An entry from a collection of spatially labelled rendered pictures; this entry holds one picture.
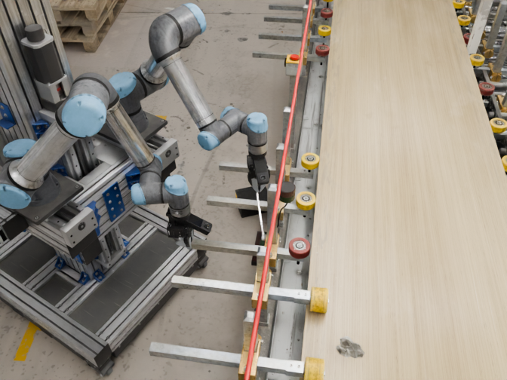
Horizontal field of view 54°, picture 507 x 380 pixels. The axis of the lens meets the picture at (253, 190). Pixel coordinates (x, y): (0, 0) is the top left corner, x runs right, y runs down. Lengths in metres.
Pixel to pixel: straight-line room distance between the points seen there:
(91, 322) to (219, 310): 0.66
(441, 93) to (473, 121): 0.26
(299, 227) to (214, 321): 0.76
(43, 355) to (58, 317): 0.27
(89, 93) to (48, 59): 0.43
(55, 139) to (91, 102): 0.19
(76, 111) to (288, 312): 1.10
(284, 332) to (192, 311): 0.91
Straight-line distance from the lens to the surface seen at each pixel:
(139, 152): 1.78
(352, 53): 3.02
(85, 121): 1.52
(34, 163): 1.70
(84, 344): 2.55
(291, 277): 2.12
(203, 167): 3.55
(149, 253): 2.79
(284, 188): 1.70
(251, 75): 4.52
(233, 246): 1.91
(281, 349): 1.95
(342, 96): 2.63
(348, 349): 1.64
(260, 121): 1.80
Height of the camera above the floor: 2.34
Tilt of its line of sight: 44 degrees down
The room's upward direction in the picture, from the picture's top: 1 degrees counter-clockwise
